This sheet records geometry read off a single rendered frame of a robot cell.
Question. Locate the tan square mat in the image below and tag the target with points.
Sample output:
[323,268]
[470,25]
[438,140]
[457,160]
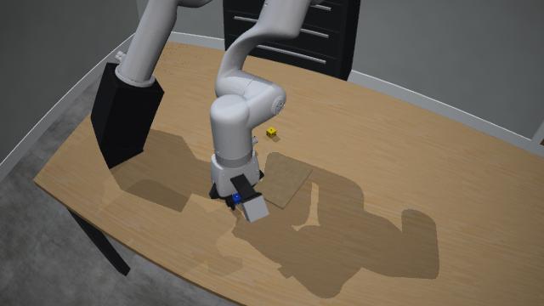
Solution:
[282,178]

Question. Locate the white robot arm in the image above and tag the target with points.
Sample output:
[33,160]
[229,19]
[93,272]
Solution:
[244,100]

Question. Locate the yellow die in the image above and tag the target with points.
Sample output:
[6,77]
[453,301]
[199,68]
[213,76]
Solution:
[271,132]

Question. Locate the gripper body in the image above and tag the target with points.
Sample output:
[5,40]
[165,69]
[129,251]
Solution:
[222,175]

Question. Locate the blue die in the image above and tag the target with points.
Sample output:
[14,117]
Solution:
[236,198]

